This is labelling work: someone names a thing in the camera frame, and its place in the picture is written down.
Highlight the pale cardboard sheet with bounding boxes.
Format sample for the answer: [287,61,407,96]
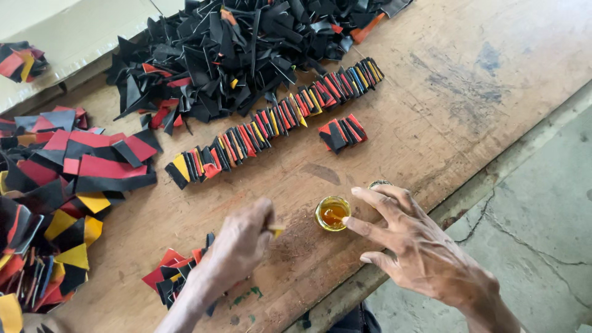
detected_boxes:
[0,0,187,115]

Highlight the pile of red black yellow leather cutouts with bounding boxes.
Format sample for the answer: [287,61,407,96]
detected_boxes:
[0,105,163,333]

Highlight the row of folded leather pieces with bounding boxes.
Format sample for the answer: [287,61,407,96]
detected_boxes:
[165,57,385,191]

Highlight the small stack folded leather pieces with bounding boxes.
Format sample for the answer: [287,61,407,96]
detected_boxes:
[318,114,369,154]

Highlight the small glass jar amber glue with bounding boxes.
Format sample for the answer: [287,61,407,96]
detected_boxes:
[315,195,352,232]

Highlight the small heap of leather offcuts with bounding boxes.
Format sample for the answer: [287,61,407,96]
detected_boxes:
[0,41,50,84]

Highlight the person's dark trousers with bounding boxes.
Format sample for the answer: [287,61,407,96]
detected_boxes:
[327,302,383,333]

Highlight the person's left hand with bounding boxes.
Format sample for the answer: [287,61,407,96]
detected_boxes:
[205,197,277,284]

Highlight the person's right hand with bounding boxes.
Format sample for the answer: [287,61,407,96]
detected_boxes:
[342,184,500,310]

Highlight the small bunch leather cutouts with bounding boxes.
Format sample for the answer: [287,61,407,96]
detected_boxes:
[142,232,217,311]

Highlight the heap of black leather scraps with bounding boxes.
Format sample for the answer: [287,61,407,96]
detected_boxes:
[105,0,415,136]

